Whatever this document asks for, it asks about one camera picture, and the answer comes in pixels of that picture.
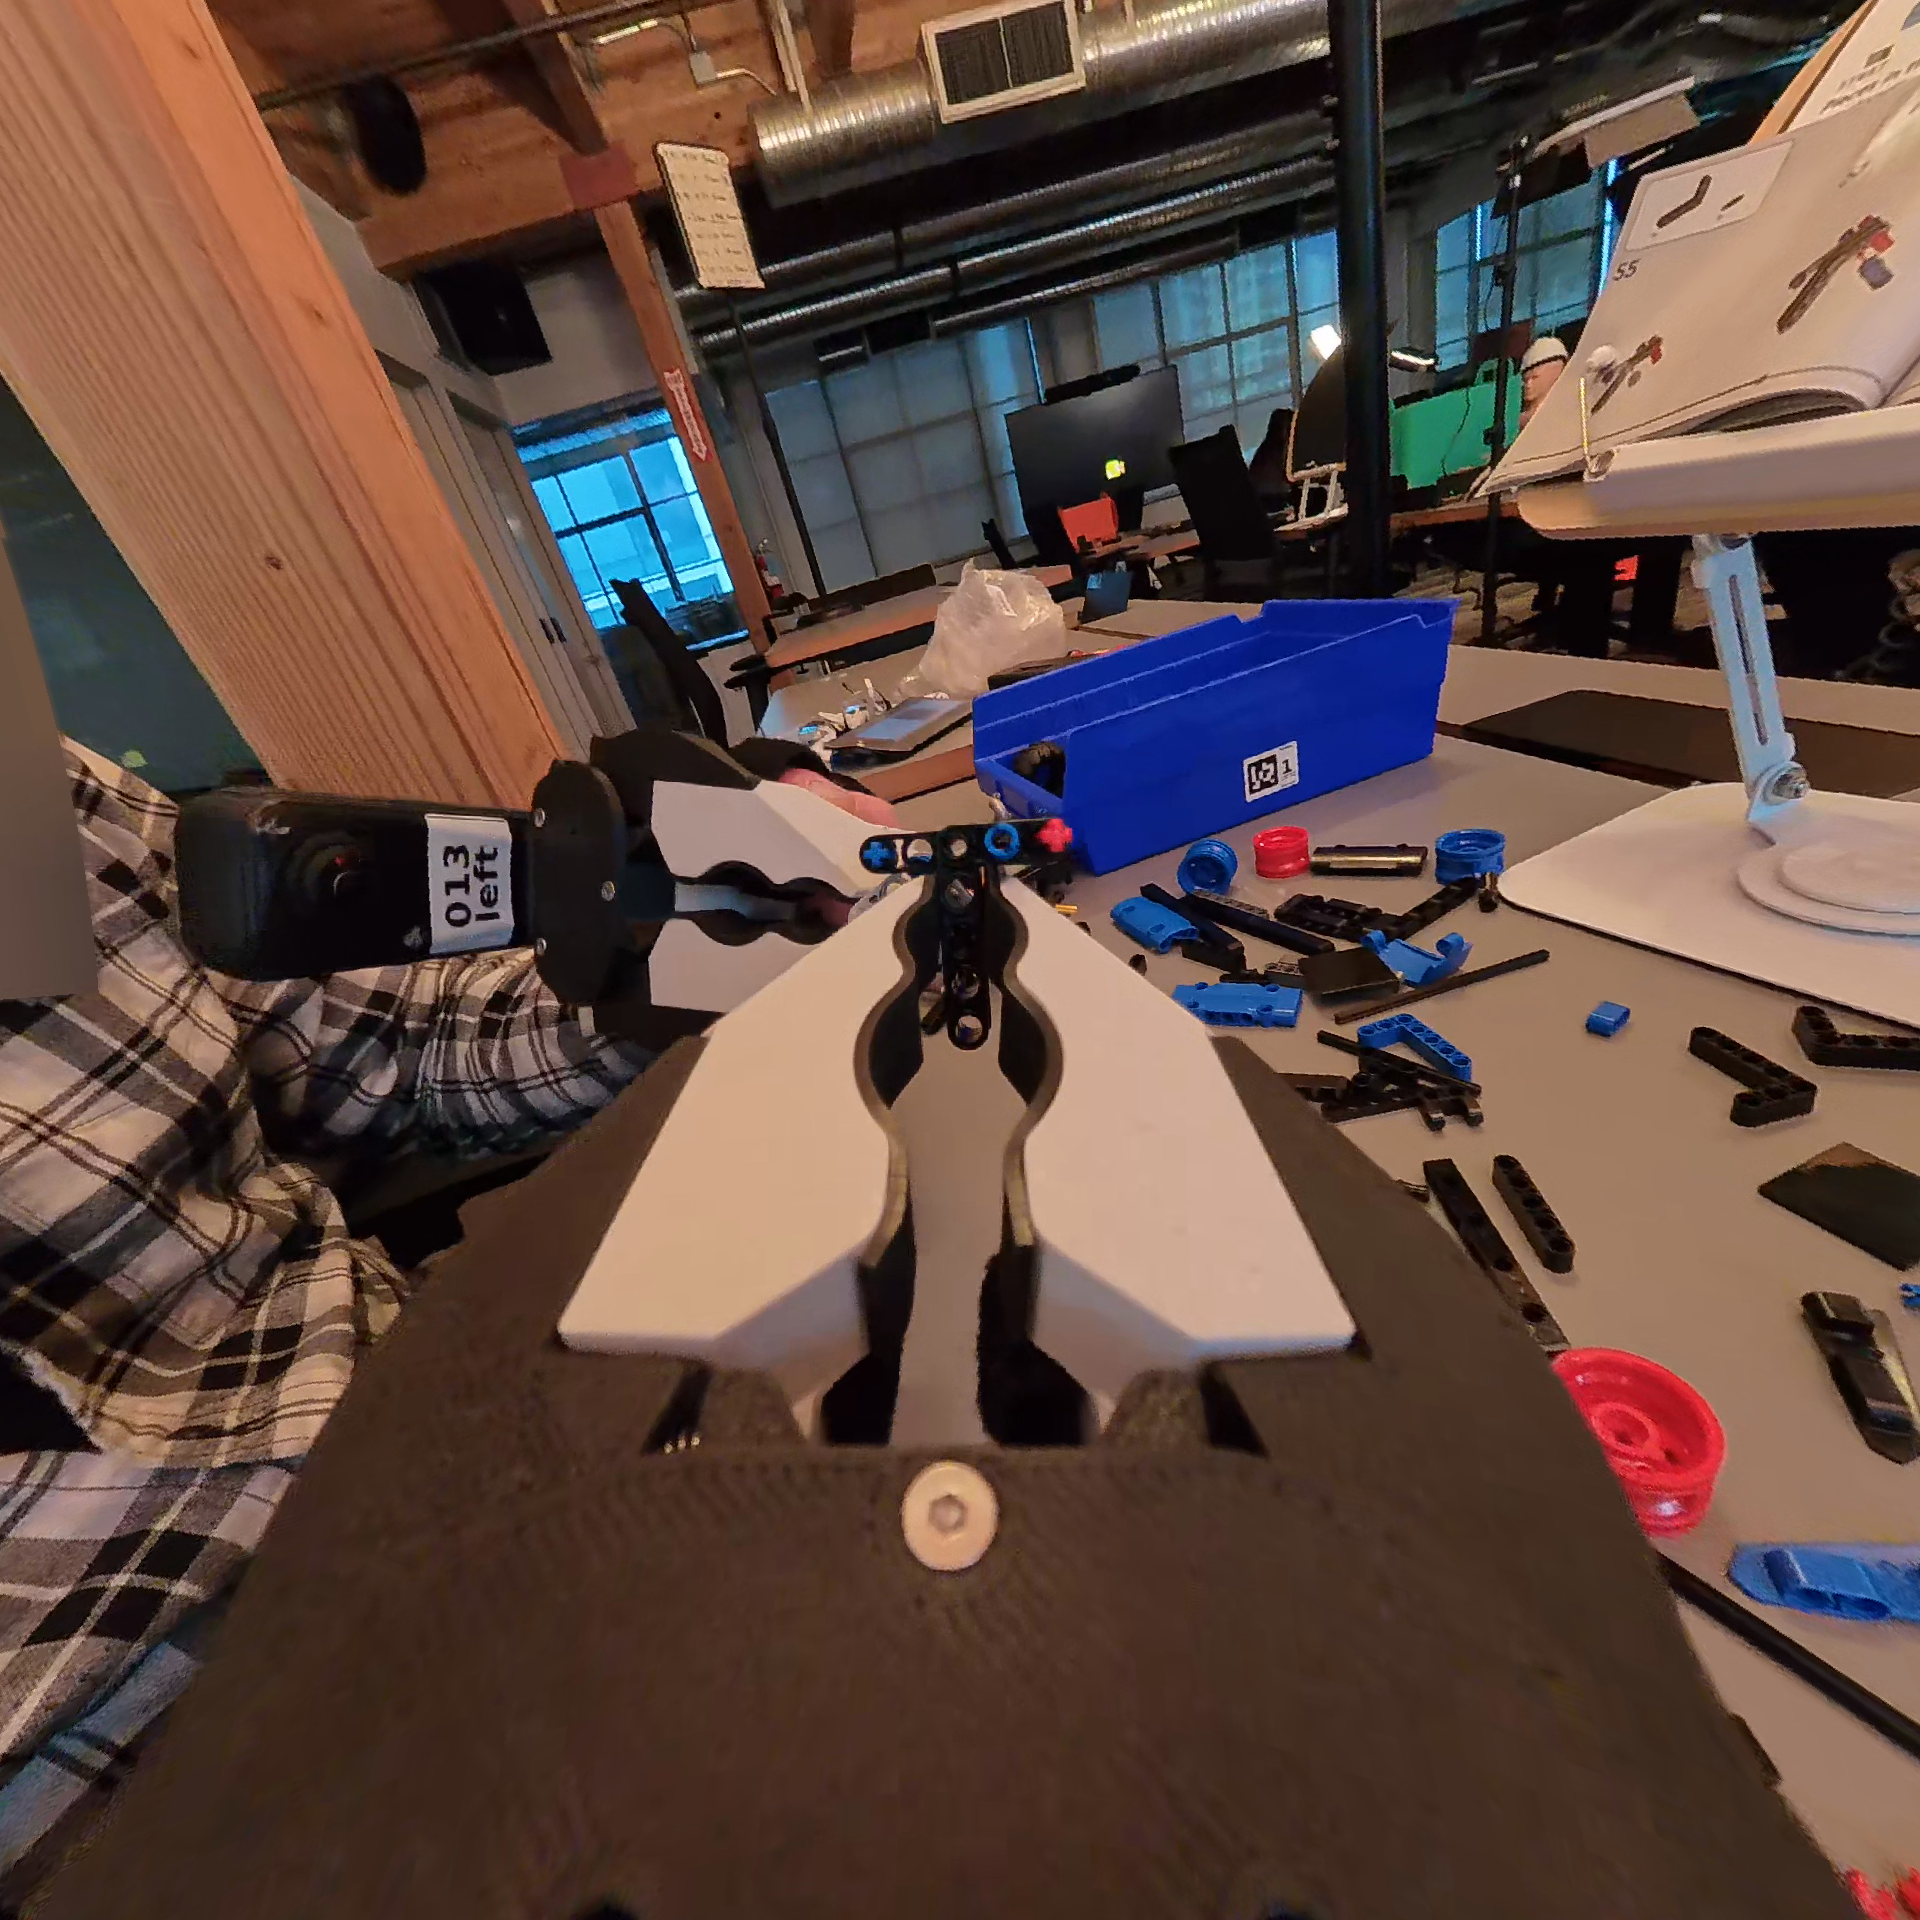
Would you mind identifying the blue storage bin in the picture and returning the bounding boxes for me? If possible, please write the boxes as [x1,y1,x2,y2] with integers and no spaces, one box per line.
[971,597,1461,875]

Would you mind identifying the dark desk mat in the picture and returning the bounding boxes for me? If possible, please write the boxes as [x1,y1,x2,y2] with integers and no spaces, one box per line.
[1464,690,1920,799]

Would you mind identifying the black pole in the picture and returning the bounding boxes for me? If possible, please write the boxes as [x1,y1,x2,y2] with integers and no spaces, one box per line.
[1328,0,1396,602]

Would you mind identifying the black joined toy beams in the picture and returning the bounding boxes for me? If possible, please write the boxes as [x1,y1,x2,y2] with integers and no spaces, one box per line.
[1320,1032,1489,1130]

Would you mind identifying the blue flat toy panel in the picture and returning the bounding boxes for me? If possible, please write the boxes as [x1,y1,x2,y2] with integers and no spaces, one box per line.
[1728,1544,1920,1626]

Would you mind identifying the person's left forearm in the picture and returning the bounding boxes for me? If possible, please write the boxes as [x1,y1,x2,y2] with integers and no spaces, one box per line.
[246,949,656,1165]

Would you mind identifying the person's plaid shirt torso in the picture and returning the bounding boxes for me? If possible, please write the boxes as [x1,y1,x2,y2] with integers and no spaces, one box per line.
[0,737,414,1766]

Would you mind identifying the large black flat toy tile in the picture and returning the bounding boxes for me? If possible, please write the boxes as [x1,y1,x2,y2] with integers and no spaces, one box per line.
[1757,1144,1920,1270]

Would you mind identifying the black blue toy brick assembly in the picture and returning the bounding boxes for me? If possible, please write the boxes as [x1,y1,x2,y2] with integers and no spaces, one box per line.
[858,816,1078,1053]

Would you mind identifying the white book stand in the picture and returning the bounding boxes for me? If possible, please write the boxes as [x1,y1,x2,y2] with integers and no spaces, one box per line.
[1500,403,1920,1032]

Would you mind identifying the blue angled toy beam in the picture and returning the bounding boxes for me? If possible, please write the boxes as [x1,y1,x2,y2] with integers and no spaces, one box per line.
[1358,1016,1474,1080]

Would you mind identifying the grey desk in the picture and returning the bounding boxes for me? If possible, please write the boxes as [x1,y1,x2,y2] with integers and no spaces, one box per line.
[884,599,1920,1920]

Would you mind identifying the grey laptop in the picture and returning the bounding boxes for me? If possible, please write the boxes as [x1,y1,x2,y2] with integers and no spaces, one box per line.
[826,697,977,760]

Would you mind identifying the wide black studded toy beam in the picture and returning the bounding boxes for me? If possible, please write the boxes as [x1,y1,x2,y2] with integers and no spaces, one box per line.
[1276,893,1413,947]

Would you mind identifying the black office chair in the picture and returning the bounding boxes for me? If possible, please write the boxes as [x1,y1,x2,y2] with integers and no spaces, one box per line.
[608,576,730,746]

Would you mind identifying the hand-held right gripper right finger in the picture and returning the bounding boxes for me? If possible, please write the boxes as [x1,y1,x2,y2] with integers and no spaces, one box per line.
[982,880,1361,1413]

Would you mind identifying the open instruction booklet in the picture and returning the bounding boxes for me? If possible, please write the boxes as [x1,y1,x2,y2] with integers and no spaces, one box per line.
[1476,0,1920,490]

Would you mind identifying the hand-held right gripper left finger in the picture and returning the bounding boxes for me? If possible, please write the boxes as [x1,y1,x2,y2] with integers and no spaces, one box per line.
[558,880,934,1446]

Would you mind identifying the black monitor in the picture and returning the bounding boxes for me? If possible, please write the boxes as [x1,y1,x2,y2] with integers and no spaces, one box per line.
[1005,365,1186,520]

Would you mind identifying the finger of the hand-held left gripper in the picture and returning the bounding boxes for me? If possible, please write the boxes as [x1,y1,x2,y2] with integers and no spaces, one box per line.
[645,910,826,1032]
[646,778,902,922]

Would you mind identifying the white hanging sign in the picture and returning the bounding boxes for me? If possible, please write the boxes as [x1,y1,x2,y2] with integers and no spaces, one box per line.
[656,143,768,290]

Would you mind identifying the long black toy beam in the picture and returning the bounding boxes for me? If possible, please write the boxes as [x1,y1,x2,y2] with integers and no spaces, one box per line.
[1422,1160,1573,1360]

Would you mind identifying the large red toy wheel hub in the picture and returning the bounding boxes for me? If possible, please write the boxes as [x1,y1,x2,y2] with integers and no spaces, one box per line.
[1552,1347,1728,1539]

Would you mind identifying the person's left hand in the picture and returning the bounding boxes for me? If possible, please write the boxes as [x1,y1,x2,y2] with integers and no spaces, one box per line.
[785,762,902,831]

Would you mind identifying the white plastic bag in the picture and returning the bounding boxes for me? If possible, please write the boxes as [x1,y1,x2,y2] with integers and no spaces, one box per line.
[918,562,1069,701]

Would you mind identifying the wooden table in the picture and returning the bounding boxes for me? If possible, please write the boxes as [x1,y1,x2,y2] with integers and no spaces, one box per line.
[766,576,1082,678]

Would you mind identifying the long black toy axle rod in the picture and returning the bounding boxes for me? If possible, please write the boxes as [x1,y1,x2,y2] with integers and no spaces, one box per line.
[1658,1552,1920,1758]

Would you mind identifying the green board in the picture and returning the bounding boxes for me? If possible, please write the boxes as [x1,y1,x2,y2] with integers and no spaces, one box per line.
[1388,359,1524,490]

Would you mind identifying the black toy panel piece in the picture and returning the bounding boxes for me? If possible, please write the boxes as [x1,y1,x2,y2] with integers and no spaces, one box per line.
[1800,1289,1920,1465]

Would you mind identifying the short black toy beam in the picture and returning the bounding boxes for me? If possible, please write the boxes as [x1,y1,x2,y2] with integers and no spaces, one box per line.
[1492,1153,1578,1279]

